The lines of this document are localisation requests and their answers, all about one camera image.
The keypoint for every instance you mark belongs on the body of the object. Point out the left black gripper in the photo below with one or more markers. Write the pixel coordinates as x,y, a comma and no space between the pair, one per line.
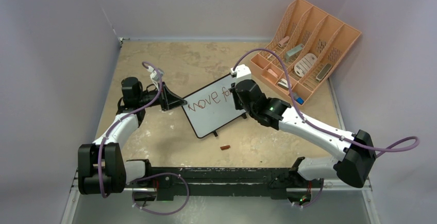
166,97

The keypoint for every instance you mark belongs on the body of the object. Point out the black-framed whiteboard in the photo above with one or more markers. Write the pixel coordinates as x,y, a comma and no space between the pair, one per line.
211,107

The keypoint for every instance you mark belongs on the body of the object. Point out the brown marker cap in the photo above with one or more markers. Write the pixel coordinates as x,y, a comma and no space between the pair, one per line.
225,147

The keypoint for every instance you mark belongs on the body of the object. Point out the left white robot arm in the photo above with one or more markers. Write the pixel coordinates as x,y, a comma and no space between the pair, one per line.
101,167

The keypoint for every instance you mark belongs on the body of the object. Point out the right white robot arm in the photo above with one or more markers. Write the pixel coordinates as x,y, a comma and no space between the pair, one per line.
351,158

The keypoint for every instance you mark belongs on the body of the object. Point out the grey whiteboard eraser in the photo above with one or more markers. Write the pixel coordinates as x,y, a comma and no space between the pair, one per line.
323,72

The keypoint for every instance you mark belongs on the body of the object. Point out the pink eraser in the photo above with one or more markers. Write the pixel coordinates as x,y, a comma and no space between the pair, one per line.
272,73

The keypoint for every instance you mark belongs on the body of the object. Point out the blue small item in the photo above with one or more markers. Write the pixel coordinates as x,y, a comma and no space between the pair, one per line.
297,98

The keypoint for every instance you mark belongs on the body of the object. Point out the teal staple box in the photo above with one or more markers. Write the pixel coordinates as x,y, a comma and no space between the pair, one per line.
293,53

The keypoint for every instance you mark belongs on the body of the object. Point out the pink stapler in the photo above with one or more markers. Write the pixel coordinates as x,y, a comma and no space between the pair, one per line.
283,42

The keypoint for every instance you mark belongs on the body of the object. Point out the peach plastic desk organizer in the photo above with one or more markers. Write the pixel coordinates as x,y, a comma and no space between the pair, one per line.
321,33

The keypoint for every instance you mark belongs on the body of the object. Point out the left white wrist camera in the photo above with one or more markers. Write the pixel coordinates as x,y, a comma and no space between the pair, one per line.
156,76

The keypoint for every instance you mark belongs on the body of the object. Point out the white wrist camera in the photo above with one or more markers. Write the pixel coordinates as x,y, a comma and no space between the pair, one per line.
156,76
240,73

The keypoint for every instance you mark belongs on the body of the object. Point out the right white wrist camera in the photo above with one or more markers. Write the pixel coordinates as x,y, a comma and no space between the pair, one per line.
240,73

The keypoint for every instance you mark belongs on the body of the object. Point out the black aluminium base frame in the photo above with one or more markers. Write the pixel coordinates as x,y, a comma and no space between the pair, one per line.
275,183

